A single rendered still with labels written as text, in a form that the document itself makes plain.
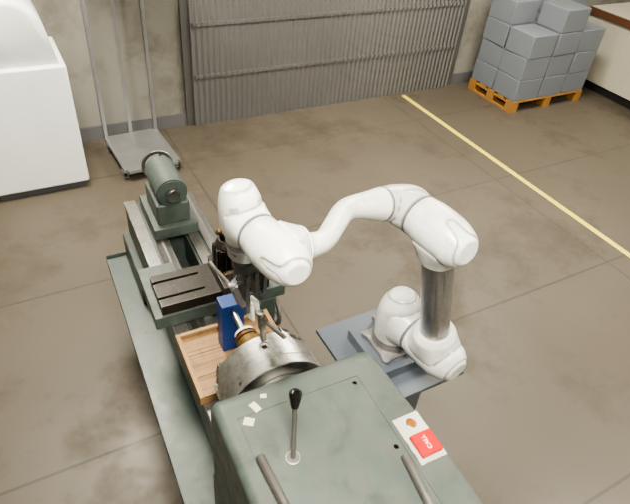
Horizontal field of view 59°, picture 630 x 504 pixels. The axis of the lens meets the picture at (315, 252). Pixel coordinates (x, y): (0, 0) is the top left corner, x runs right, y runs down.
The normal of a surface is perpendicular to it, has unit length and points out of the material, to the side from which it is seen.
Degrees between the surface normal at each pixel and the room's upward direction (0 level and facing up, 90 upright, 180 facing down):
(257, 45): 90
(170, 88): 90
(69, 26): 90
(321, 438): 0
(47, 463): 0
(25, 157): 90
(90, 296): 0
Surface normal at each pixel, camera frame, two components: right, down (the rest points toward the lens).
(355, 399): 0.08, -0.76
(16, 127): 0.47, 0.59
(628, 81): -0.88, 0.25
